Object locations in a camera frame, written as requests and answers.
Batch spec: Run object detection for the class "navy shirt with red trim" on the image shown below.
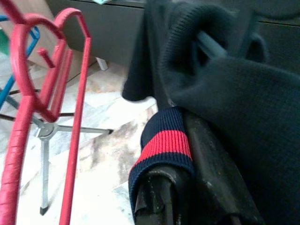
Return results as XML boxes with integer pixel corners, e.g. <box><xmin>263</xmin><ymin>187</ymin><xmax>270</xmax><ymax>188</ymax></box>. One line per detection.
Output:
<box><xmin>121</xmin><ymin>0</ymin><xmax>300</xmax><ymax>225</ymax></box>

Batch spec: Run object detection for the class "black television cabinet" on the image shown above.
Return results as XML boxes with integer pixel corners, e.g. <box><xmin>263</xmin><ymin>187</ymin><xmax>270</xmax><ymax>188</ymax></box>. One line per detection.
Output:
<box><xmin>46</xmin><ymin>0</ymin><xmax>300</xmax><ymax>76</ymax></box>

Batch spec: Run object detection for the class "blue plastic clothes hanger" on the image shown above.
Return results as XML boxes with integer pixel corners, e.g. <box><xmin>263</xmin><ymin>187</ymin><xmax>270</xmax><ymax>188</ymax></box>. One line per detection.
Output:
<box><xmin>0</xmin><ymin>15</ymin><xmax>41</xmax><ymax>111</ymax></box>

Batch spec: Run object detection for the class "green plastic clothes hanger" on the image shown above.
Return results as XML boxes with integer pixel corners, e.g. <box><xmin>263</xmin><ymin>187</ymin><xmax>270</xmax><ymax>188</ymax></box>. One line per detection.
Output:
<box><xmin>0</xmin><ymin>30</ymin><xmax>8</xmax><ymax>49</ymax></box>

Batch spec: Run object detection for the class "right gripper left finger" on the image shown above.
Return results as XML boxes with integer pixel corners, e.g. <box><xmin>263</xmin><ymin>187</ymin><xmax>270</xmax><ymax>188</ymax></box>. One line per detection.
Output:
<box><xmin>137</xmin><ymin>168</ymin><xmax>190</xmax><ymax>225</ymax></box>

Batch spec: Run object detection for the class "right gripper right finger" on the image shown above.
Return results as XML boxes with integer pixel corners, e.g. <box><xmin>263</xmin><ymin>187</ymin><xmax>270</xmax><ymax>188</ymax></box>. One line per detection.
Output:
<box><xmin>184</xmin><ymin>112</ymin><xmax>265</xmax><ymax>225</ymax></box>

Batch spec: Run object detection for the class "silver metal clothes rack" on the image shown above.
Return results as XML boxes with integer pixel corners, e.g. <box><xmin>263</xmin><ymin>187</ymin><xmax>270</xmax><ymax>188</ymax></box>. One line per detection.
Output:
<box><xmin>0</xmin><ymin>93</ymin><xmax>114</xmax><ymax>216</ymax></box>

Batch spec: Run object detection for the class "red plastic clothes hanger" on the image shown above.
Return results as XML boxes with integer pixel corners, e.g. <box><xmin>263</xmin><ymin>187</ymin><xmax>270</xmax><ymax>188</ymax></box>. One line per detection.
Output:
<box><xmin>0</xmin><ymin>0</ymin><xmax>92</xmax><ymax>225</ymax></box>

